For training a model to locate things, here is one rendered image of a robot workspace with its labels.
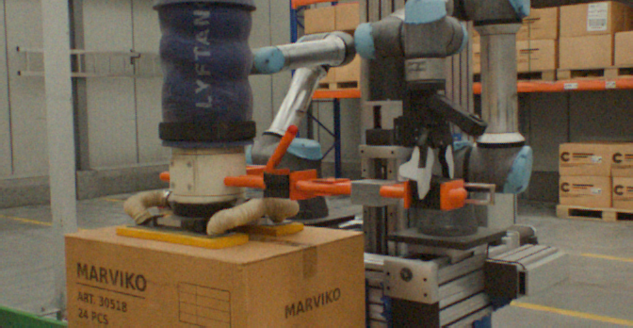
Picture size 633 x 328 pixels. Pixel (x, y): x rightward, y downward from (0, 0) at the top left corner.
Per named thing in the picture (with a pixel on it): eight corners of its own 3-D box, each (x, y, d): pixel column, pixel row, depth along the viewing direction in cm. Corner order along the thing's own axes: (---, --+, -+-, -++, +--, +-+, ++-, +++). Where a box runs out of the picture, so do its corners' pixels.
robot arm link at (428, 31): (453, 0, 133) (437, -7, 126) (454, 59, 134) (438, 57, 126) (413, 5, 137) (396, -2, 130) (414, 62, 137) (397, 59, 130)
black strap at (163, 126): (138, 139, 166) (137, 123, 165) (211, 136, 184) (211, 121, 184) (205, 140, 152) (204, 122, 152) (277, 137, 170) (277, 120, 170)
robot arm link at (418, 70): (453, 59, 132) (432, 57, 126) (454, 84, 132) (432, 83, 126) (417, 62, 137) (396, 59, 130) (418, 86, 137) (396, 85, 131)
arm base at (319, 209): (301, 210, 226) (300, 179, 226) (338, 214, 217) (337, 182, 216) (267, 217, 215) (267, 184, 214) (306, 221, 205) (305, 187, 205)
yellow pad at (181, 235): (114, 235, 168) (114, 214, 168) (149, 229, 176) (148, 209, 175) (216, 251, 147) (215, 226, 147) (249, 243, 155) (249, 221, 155)
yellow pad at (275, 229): (177, 224, 183) (176, 205, 183) (205, 220, 191) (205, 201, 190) (276, 237, 162) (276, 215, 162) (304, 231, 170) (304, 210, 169)
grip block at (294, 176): (260, 198, 152) (259, 171, 151) (289, 194, 159) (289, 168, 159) (290, 201, 146) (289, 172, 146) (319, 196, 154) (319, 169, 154)
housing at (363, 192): (348, 205, 139) (348, 181, 139) (368, 201, 144) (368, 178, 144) (379, 206, 135) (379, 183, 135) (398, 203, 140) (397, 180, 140)
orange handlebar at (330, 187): (127, 182, 182) (127, 168, 182) (214, 172, 206) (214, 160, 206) (457, 207, 125) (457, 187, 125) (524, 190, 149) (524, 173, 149)
